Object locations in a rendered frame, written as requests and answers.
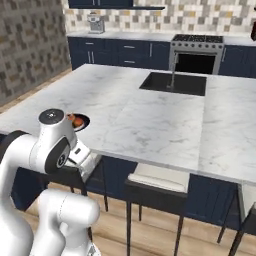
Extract white round plate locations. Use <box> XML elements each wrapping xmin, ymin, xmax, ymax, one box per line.
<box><xmin>67</xmin><ymin>112</ymin><xmax>91</xmax><ymax>133</ymax></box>

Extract black sink basin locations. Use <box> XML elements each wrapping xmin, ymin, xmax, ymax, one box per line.
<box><xmin>138</xmin><ymin>71</ymin><xmax>208</xmax><ymax>97</ymax></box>

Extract grey sink tap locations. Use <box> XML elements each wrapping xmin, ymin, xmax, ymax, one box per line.
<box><xmin>166</xmin><ymin>52</ymin><xmax>180</xmax><ymax>90</ymax></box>

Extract dark blue base cupboards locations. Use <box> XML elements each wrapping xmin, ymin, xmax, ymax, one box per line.
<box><xmin>67</xmin><ymin>36</ymin><xmax>172</xmax><ymax>71</ymax></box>
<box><xmin>218</xmin><ymin>44</ymin><xmax>256</xmax><ymax>80</ymax></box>

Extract silver coffee machine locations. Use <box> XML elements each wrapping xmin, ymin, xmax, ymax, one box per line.
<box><xmin>86</xmin><ymin>12</ymin><xmax>106</xmax><ymax>35</ymax></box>

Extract steel oven with hob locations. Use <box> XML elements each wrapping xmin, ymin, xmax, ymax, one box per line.
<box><xmin>168</xmin><ymin>33</ymin><xmax>225</xmax><ymax>76</ymax></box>

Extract dark blue island cupboards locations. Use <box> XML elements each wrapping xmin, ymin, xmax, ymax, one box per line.
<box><xmin>0</xmin><ymin>133</ymin><xmax>242</xmax><ymax>232</ymax></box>

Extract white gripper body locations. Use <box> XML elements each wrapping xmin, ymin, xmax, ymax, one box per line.
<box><xmin>75</xmin><ymin>152</ymin><xmax>103</xmax><ymax>184</ymax></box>

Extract black stool with white cushion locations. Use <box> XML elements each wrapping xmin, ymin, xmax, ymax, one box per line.
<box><xmin>46</xmin><ymin>159</ymin><xmax>110</xmax><ymax>243</ymax></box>
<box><xmin>124</xmin><ymin>162</ymin><xmax>191</xmax><ymax>256</ymax></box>
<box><xmin>216</xmin><ymin>184</ymin><xmax>256</xmax><ymax>256</ymax></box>

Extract orange roast food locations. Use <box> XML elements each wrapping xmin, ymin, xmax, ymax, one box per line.
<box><xmin>67</xmin><ymin>113</ymin><xmax>85</xmax><ymax>130</ymax></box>

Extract dark blue wall cupboards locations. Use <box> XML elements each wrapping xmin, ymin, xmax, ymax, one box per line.
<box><xmin>67</xmin><ymin>0</ymin><xmax>166</xmax><ymax>11</ymax></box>

